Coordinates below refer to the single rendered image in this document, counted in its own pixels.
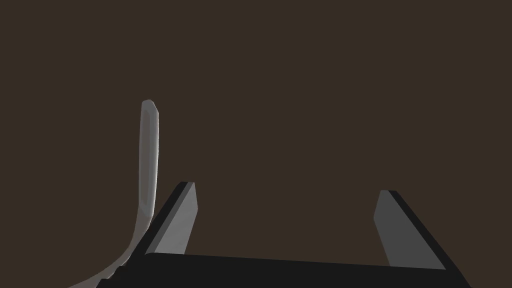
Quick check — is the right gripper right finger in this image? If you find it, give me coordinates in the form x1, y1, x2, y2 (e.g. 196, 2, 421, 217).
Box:
373, 189, 459, 271

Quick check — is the grey curved handle bar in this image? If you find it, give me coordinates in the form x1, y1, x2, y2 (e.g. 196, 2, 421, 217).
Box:
65, 99, 160, 288

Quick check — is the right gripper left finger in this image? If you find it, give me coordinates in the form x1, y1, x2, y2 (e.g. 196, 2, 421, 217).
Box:
127, 181, 199, 266

